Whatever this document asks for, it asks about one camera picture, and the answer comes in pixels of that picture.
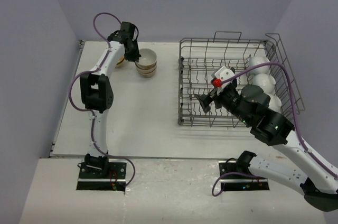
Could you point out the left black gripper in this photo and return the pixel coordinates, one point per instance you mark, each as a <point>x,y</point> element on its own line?
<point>134,57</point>

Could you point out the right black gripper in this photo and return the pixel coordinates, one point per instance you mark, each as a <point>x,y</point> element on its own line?
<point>205,100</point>

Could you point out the yellow patterned bowl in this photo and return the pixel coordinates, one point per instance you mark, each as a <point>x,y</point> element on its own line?
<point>120,62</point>

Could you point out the beige bowl orange flower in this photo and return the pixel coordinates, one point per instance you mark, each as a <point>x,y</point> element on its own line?
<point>147,58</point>

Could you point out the beige bowl white flower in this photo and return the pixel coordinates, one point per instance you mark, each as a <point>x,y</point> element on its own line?
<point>146,71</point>

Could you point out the beige bowl brown pattern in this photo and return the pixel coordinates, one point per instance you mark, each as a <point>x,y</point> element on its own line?
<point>147,75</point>

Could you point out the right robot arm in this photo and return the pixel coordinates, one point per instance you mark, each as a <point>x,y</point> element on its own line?
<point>314,177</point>

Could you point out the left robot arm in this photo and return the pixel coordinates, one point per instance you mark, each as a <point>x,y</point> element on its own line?
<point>97,95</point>

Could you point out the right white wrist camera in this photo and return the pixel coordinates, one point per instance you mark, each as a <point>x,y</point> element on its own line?
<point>220,75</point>

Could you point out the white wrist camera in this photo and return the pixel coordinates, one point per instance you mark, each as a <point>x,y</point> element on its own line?
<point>129,30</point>
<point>220,75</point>

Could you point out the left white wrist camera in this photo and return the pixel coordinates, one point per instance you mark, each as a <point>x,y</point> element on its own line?
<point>129,30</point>

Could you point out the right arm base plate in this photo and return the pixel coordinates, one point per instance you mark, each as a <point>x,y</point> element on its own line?
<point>239,183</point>

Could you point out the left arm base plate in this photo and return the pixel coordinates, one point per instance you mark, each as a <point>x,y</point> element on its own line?
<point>112,178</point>

